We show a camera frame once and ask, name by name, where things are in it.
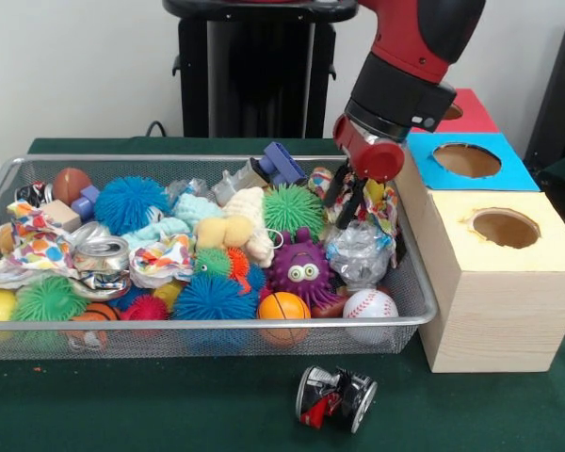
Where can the crushed silver can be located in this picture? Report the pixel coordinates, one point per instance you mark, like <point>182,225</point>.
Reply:
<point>101,254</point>

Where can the green spiky rubber ball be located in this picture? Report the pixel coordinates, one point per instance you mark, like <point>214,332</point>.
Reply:
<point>49,299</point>
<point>292,209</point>

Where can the crushed clear plastic bottle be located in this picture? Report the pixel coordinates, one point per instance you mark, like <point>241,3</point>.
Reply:
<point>358,254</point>

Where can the orange foam basketball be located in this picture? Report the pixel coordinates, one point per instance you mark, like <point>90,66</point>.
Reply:
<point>285,308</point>

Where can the blue spiky rubber ball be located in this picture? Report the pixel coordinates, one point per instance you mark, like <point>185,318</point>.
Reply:
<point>132,205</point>
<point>214,299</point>

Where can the purple spiky monster toy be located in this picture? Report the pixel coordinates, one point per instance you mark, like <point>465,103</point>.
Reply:
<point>301,256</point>

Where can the wooden box with three holes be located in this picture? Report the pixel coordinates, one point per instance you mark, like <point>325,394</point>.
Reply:
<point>494,306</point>

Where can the white foam baseball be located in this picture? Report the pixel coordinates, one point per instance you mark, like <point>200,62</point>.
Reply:
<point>369,306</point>

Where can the colourful paper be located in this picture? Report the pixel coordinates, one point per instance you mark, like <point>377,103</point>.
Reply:
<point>381,207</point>

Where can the crushed red black can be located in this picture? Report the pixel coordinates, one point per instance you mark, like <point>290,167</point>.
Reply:
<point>329,400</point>

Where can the black chair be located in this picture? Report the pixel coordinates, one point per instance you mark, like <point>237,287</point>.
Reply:
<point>560,94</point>

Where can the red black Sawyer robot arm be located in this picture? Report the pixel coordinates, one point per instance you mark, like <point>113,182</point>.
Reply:
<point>419,47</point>

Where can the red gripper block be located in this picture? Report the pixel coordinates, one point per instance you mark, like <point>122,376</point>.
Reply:
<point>372,155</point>

